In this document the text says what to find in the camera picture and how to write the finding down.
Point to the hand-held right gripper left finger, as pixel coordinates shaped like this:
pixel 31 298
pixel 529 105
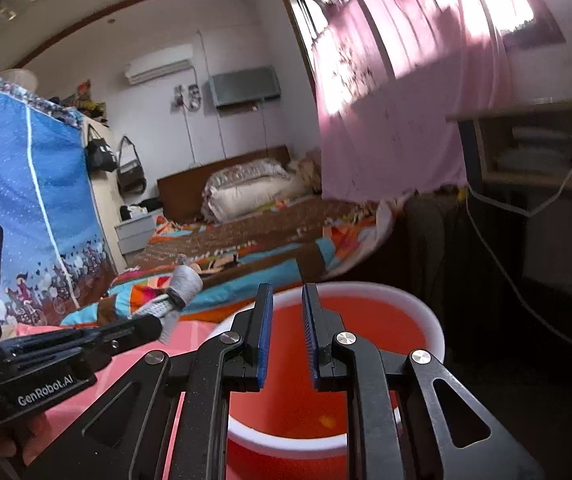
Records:
pixel 263 332

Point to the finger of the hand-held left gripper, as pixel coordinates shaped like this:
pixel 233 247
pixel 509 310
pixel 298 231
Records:
pixel 130 332

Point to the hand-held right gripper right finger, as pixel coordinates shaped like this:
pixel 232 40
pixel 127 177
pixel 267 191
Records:
pixel 310 332

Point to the red bucket with white rim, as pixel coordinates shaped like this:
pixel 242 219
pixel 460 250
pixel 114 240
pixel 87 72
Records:
pixel 286 360

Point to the grey cloth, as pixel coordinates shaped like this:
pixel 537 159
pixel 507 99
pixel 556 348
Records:
pixel 183 285

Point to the olive shoulder bag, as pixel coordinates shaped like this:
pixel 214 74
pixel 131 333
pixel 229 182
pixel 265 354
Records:
pixel 129 172

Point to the person's left hand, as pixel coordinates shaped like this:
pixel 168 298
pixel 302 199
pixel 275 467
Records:
pixel 15 442

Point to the pink checked bed sheet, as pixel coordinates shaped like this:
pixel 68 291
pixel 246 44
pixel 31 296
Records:
pixel 130 375

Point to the colourful striped blanket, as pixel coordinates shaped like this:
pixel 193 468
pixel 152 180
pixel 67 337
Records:
pixel 246 245

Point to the white nightstand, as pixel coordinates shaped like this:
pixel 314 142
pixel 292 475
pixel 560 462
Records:
pixel 135 235

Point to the cream cabinet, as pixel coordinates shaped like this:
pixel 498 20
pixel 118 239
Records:
pixel 105 210

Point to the dark clothes pile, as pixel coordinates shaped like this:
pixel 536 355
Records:
pixel 140 207

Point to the folded cream quilt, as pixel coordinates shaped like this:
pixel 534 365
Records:
pixel 246 190

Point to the brown wooden headboard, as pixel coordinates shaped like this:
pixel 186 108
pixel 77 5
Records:
pixel 180 190

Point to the floral pillow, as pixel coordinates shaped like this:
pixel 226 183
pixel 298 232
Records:
pixel 308 170

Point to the blue printed wardrobe cover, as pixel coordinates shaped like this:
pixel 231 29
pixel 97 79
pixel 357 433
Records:
pixel 30 185

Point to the black handbag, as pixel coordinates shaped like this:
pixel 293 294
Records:
pixel 99 155

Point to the pink curtain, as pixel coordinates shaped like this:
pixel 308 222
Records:
pixel 391 125

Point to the clutter on cabinet top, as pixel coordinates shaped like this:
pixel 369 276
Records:
pixel 83 102

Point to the white air conditioner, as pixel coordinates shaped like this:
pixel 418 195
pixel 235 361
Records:
pixel 158 62

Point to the wooden desk shelf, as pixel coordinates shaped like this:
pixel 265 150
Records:
pixel 541 185

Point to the stacked papers on shelf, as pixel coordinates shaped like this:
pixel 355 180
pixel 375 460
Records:
pixel 536 152

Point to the window with bars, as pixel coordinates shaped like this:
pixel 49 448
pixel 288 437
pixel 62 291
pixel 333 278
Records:
pixel 316 5

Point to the wall sockets with plugs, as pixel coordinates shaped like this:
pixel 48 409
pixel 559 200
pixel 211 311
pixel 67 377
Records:
pixel 188 96

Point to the wall-mounted television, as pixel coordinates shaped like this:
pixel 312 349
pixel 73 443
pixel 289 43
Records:
pixel 246 87

